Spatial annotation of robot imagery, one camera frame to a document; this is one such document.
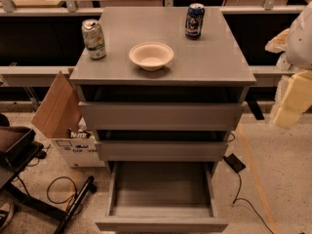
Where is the black rolling stand base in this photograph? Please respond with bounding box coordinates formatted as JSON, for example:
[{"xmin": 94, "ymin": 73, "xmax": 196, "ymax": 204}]
[{"xmin": 0, "ymin": 141, "xmax": 98, "ymax": 234}]

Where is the blue soda can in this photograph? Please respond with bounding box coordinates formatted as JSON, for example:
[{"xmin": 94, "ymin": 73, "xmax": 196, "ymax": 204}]
[{"xmin": 185, "ymin": 3, "xmax": 205, "ymax": 39}]

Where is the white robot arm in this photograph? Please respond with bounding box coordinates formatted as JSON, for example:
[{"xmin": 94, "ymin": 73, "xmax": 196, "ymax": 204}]
[{"xmin": 265, "ymin": 2, "xmax": 312, "ymax": 130}]

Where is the green white soda can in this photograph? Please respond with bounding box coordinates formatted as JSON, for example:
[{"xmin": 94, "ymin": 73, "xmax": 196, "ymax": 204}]
[{"xmin": 81, "ymin": 19, "xmax": 106, "ymax": 59}]

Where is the open cardboard box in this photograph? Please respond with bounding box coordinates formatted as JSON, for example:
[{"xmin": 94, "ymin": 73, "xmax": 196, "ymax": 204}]
[{"xmin": 31, "ymin": 71, "xmax": 104, "ymax": 168}]

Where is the grey drawer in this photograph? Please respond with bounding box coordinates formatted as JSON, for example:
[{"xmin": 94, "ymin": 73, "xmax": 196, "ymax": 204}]
[
  {"xmin": 95, "ymin": 140, "xmax": 228, "ymax": 162},
  {"xmin": 97, "ymin": 162, "xmax": 228, "ymax": 233},
  {"xmin": 79, "ymin": 102, "xmax": 243, "ymax": 131}
]

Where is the grey bottom drawer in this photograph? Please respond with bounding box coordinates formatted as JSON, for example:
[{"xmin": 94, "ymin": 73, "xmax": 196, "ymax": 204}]
[{"xmin": 97, "ymin": 162, "xmax": 228, "ymax": 233}]

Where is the black floor cable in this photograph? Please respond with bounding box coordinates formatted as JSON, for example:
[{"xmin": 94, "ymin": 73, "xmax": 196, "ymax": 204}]
[{"xmin": 46, "ymin": 175, "xmax": 84, "ymax": 216}]

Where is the black power adapter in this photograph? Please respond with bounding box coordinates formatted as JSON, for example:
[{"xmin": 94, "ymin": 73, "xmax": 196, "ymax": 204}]
[{"xmin": 223, "ymin": 154, "xmax": 246, "ymax": 173}]

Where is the black adapter cable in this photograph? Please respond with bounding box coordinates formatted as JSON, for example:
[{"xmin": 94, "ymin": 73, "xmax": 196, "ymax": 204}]
[{"xmin": 231, "ymin": 171, "xmax": 276, "ymax": 234}]

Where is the shoe at bottom left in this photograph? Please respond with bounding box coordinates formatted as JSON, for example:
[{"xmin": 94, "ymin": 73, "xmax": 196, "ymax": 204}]
[{"xmin": 0, "ymin": 202, "xmax": 15, "ymax": 231}]

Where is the white paper bowl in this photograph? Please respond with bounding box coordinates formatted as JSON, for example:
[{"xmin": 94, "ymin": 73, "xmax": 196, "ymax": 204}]
[{"xmin": 129, "ymin": 42, "xmax": 175, "ymax": 71}]

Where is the black tray on stand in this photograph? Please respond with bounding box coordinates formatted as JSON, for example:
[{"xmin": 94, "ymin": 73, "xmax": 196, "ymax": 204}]
[{"xmin": 0, "ymin": 127, "xmax": 35, "ymax": 165}]

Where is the grey top drawer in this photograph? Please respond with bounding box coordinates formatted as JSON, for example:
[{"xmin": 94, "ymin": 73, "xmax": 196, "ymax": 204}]
[{"xmin": 79, "ymin": 102, "xmax": 243, "ymax": 131}]

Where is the grey drawer cabinet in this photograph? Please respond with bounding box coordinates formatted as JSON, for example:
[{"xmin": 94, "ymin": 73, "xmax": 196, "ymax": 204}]
[{"xmin": 69, "ymin": 6, "xmax": 257, "ymax": 177}]

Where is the grey middle drawer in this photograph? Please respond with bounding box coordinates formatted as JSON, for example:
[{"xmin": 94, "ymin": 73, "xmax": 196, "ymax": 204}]
[{"xmin": 95, "ymin": 140, "xmax": 228, "ymax": 162}]

